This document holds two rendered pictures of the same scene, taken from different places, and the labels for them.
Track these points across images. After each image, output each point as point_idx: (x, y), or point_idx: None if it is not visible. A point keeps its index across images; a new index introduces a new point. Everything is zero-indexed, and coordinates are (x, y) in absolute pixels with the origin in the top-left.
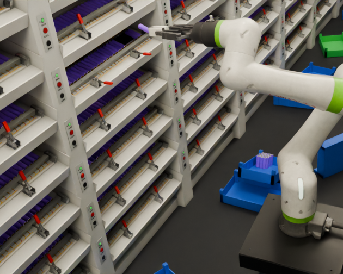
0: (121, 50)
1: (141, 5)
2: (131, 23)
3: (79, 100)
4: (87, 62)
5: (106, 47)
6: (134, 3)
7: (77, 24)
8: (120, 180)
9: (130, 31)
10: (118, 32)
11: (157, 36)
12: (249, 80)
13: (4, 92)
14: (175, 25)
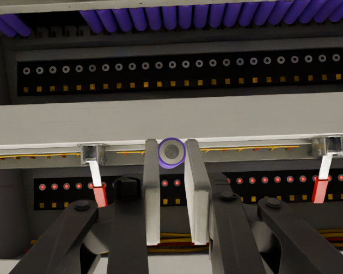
0: (119, 6)
1: (18, 146)
2: (90, 107)
3: None
4: (247, 17)
5: (140, 25)
6: (37, 147)
7: (295, 159)
8: None
9: (11, 31)
10: (50, 36)
11: (203, 162)
12: None
13: None
14: (96, 263)
